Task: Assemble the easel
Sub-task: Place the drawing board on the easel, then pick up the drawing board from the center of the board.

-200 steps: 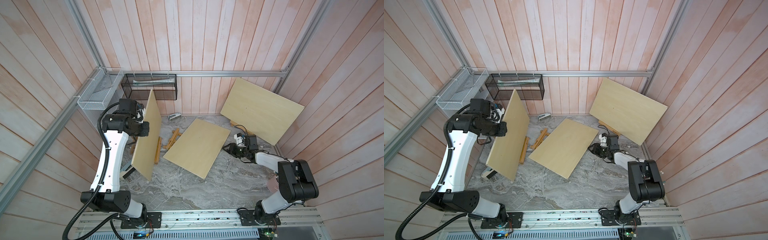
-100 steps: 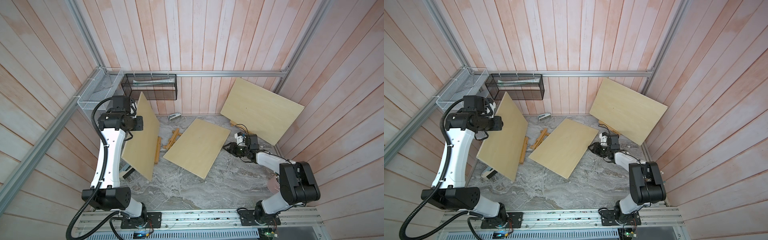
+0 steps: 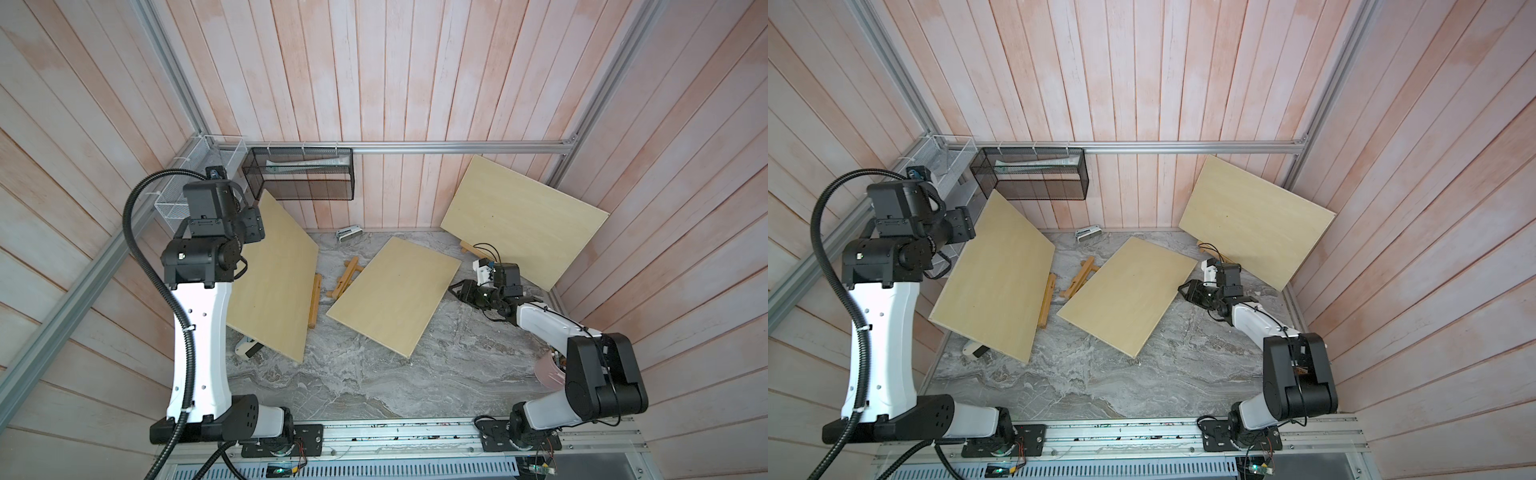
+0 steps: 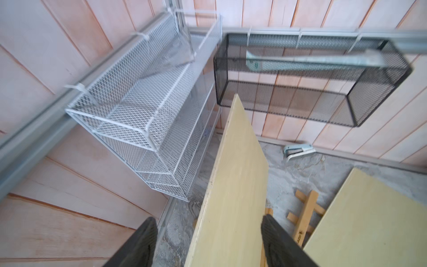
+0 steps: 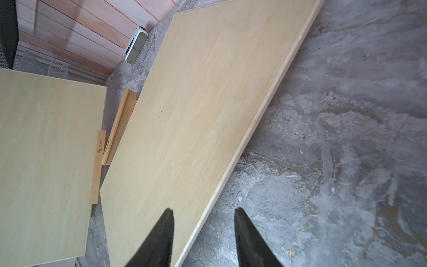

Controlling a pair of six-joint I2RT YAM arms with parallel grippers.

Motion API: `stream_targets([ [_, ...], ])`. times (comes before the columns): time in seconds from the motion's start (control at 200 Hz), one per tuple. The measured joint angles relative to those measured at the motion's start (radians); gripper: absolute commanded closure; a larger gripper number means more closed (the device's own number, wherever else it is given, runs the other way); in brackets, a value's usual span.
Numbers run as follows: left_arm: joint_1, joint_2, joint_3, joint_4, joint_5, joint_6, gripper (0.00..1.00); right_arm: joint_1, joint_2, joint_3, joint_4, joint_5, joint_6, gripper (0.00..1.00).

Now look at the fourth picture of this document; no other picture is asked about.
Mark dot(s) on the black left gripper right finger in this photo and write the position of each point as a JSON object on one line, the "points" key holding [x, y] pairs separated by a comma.
{"points": [[280, 249]]}

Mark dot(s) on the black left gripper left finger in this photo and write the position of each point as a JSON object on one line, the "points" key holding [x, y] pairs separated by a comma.
{"points": [[139, 249]]}

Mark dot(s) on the plywood board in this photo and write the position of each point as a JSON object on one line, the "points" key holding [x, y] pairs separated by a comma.
{"points": [[228, 230], [369, 224]]}

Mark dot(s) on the white mesh tiered shelf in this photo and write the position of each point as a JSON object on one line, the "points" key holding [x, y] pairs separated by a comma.
{"points": [[154, 107]]}

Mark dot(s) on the black mesh wire basket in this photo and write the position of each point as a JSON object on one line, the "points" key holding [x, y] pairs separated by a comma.
{"points": [[338, 80]]}

